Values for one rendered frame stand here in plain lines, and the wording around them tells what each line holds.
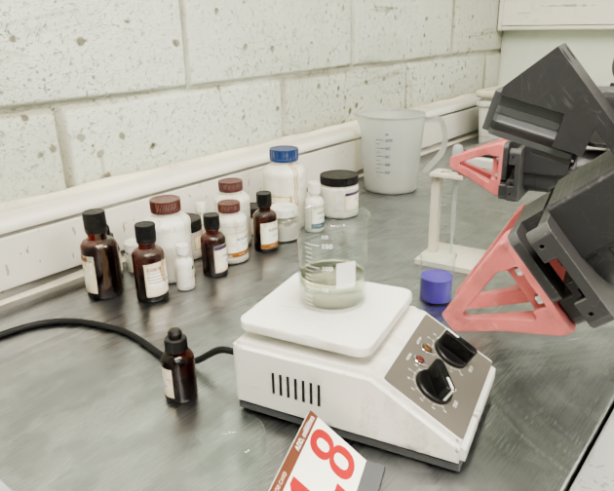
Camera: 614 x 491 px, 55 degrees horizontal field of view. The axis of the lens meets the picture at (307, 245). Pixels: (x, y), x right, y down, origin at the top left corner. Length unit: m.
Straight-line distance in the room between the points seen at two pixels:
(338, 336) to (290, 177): 0.51
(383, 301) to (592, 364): 0.23
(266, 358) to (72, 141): 0.49
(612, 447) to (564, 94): 0.30
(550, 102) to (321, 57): 0.90
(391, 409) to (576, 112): 0.25
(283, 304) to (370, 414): 0.12
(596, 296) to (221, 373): 0.37
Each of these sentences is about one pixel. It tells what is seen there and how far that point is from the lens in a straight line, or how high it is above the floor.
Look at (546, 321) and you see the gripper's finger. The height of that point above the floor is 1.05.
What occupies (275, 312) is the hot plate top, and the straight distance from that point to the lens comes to 0.51.
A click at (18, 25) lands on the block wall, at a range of 0.84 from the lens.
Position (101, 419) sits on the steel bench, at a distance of 0.57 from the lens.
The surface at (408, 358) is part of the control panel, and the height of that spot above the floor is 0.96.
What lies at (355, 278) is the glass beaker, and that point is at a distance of 0.50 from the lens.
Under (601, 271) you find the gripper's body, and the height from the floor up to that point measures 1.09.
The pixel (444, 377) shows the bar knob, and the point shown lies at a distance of 0.48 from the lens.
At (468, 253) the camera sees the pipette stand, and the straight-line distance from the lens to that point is 0.87.
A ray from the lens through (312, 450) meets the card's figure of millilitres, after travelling 0.45.
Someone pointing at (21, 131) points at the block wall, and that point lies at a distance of 0.84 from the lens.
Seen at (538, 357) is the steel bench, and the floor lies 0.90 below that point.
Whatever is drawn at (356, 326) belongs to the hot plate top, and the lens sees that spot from 0.49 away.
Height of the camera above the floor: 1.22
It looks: 21 degrees down
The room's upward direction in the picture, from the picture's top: 1 degrees counter-clockwise
